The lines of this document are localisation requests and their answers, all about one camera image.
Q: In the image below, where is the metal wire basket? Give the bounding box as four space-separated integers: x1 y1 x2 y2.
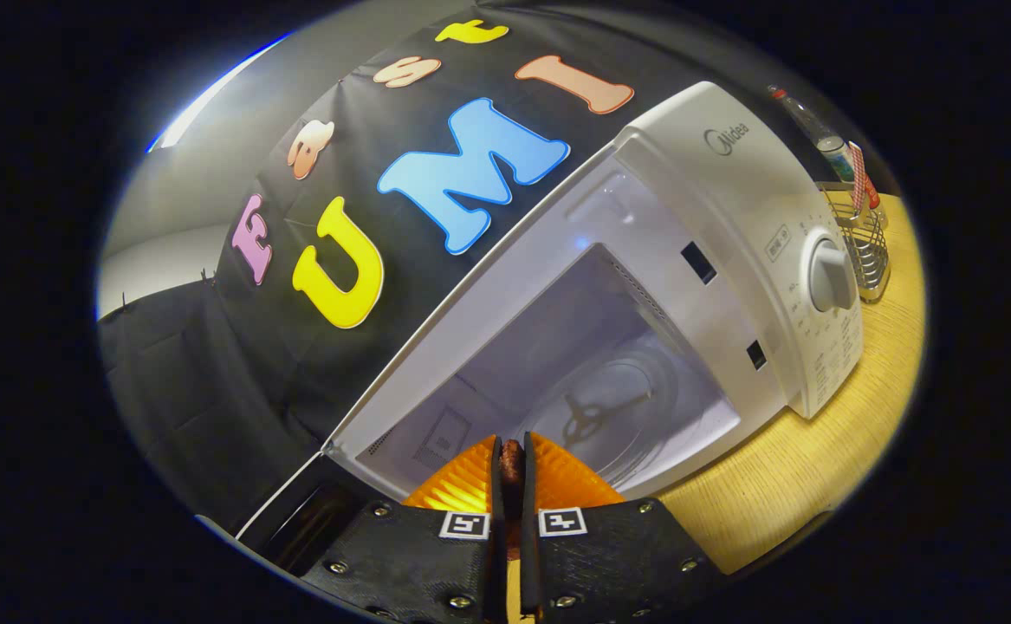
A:
817 180 892 304

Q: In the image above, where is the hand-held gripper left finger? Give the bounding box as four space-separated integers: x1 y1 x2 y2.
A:
301 433 506 624

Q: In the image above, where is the glass turntable plate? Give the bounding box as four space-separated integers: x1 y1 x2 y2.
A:
531 355 705 486

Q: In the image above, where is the reddish brown sausage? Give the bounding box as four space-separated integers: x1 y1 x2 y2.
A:
499 439 528 556

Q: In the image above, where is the clear plastic bottle red label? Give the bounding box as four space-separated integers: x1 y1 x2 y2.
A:
768 84 883 211

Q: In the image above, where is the red white striped straw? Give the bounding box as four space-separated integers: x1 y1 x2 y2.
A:
847 141 868 213

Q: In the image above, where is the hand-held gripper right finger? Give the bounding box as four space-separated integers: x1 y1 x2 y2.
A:
518 431 723 624

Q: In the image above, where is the white toaster oven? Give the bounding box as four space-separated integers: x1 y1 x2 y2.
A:
235 81 865 580

